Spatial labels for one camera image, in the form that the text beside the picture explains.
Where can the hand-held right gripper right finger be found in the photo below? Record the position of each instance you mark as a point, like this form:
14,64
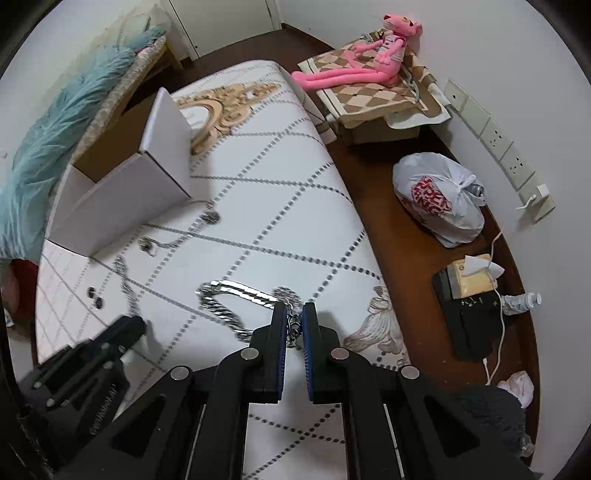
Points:
308,355

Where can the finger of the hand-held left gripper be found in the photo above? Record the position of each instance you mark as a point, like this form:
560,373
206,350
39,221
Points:
123,331

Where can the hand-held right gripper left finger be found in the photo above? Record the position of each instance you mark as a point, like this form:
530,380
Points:
280,355

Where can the white cardboard box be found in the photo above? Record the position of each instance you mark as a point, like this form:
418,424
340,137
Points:
138,184

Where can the red cloth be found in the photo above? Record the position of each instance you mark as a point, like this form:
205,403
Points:
23,277

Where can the black box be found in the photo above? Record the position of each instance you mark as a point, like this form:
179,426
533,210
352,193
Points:
471,323

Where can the white patterned mattress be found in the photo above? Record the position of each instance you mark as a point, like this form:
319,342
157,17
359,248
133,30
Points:
277,184

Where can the yellow tissue box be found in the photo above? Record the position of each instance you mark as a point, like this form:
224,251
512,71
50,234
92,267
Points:
471,279

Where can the dark fuzzy cloth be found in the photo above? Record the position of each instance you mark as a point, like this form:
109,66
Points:
489,415

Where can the white plastic bag red print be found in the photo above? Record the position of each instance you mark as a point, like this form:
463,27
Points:
434,198

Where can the teal fluffy blanket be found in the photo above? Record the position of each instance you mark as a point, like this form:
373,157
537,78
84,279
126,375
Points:
51,138

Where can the crumpled white tissue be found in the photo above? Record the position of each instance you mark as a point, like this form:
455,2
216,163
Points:
517,387

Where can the clear plastic bottle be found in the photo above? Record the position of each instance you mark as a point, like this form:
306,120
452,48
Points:
519,303

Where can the checkered cloth covered nightstand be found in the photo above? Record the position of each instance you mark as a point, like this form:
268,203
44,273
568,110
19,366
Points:
369,99

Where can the white charger plug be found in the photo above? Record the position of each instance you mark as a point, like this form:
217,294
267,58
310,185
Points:
539,194

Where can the pink plush toy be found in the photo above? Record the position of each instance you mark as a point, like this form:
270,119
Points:
369,69

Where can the wall socket panel row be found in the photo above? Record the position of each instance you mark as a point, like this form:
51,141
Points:
496,134

